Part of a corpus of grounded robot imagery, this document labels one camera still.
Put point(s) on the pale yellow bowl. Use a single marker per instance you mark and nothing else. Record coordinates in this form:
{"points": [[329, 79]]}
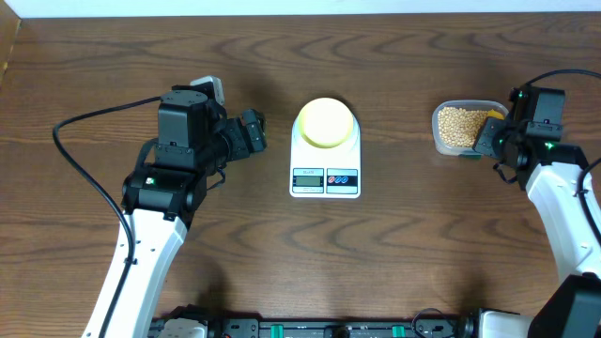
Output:
{"points": [[325, 123]]}

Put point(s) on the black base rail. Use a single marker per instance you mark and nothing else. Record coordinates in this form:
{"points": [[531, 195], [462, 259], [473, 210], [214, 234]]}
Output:
{"points": [[194, 321]]}

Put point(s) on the soybeans pile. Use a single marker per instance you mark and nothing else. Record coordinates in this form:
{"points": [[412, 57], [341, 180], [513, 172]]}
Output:
{"points": [[459, 127]]}

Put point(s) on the clear plastic container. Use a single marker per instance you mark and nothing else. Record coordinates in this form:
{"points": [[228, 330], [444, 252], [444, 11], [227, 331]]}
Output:
{"points": [[470, 105]]}

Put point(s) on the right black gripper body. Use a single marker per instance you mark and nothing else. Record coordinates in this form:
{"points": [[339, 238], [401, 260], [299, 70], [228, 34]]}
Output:
{"points": [[493, 138]]}

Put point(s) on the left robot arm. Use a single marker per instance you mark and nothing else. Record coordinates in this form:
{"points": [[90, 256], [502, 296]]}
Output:
{"points": [[196, 140]]}

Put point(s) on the cardboard box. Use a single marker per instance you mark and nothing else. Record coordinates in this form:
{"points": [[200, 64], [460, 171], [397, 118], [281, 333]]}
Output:
{"points": [[10, 24]]}

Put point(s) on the yellow measuring scoop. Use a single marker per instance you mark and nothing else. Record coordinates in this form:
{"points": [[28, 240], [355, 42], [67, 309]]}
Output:
{"points": [[495, 114]]}

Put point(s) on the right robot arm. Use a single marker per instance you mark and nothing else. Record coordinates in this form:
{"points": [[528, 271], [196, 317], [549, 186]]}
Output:
{"points": [[556, 178]]}

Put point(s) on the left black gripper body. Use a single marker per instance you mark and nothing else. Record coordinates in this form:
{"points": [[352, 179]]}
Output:
{"points": [[233, 145]]}

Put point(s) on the white digital kitchen scale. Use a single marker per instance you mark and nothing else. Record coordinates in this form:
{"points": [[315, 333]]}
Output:
{"points": [[334, 173]]}

